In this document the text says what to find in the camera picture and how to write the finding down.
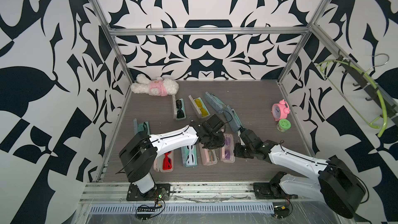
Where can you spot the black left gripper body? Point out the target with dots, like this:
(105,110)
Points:
(215,141)

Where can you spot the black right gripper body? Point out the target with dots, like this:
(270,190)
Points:
(241,151)

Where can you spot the mint case with white sunglasses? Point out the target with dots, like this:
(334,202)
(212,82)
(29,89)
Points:
(183,152)

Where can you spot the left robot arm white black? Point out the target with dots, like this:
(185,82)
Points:
(139,154)

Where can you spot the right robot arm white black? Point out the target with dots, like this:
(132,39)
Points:
(327,181)

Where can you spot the purple glasses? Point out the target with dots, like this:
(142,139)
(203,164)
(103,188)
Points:
(228,154)

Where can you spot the yellow glasses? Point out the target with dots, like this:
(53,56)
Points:
(200,104)

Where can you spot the beige case with yellow glasses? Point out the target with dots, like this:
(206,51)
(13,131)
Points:
(196,109)

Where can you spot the grey case far open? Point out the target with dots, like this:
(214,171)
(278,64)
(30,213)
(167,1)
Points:
(215,102)

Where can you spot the grey case with black sunglasses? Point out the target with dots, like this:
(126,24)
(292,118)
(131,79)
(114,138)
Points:
(175,108)

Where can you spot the pink case with red glasses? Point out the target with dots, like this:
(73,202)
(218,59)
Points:
(157,166)

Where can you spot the grey-green case far left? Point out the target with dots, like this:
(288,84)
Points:
(141,126)

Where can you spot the white sunglasses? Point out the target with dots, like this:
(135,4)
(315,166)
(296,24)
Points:
(191,156)

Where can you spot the green lidded jar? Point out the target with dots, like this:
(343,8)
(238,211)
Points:
(283,125)

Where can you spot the black sunglasses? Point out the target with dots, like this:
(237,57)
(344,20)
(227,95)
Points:
(180,112)

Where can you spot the pink alarm clock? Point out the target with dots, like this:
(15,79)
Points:
(280,110)

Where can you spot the red sunglasses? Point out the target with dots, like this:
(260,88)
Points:
(167,162)

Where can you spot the white plush toy pink outfit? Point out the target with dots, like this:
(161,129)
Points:
(158,87)

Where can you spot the green clothes hanger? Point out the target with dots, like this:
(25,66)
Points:
(380,122)

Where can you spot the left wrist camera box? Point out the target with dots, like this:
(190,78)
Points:
(213,124)

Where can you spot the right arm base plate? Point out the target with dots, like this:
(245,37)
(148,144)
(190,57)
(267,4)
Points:
(271,190)

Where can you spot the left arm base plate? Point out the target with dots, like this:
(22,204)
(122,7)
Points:
(161,191)

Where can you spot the white slotted cable duct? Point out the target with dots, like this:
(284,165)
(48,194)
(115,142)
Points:
(189,208)

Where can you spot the aluminium front rail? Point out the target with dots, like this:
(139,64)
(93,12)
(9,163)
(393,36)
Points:
(197,192)

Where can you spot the black wall hook rail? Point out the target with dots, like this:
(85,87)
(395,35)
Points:
(363,83)

